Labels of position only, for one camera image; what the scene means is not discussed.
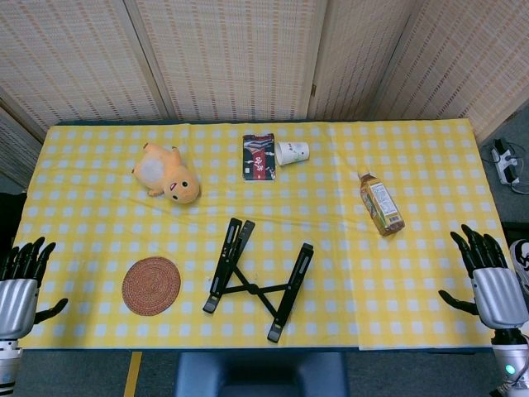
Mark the black white sneaker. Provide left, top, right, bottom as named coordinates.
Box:
left=508, top=238, right=529, bottom=297

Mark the yellow white checkered tablecloth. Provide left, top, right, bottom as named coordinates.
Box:
left=12, top=119, right=516, bottom=352

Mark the white paper cup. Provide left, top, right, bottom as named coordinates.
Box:
left=275, top=141, right=311, bottom=167

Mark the woven bamboo screen panel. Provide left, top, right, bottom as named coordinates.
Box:
left=0, top=97, right=46, bottom=179
left=123, top=0, right=330, bottom=123
left=307, top=0, right=418, bottom=121
left=0, top=0, right=170, bottom=133
left=371, top=0, right=529, bottom=141

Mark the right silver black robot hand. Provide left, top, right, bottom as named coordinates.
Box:
left=438, top=224, right=529, bottom=332

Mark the orange plush animal toy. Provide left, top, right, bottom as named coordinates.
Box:
left=131, top=141, right=201, bottom=205

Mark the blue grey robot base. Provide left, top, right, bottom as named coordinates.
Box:
left=173, top=351, right=350, bottom=397

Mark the yellow floor tape strip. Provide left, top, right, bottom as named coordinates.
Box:
left=122, top=351, right=144, bottom=397

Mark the plastic tea bottle yellow label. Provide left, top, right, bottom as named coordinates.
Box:
left=357, top=168, right=406, bottom=238

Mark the round brown woven coaster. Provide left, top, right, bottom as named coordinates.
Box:
left=122, top=256, right=182, bottom=316

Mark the white power strip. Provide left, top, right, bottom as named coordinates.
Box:
left=490, top=139, right=522, bottom=186

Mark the black folding laptop stand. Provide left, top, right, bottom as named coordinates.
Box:
left=202, top=217, right=315, bottom=343

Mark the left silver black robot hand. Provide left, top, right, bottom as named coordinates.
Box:
left=0, top=237, right=69, bottom=341

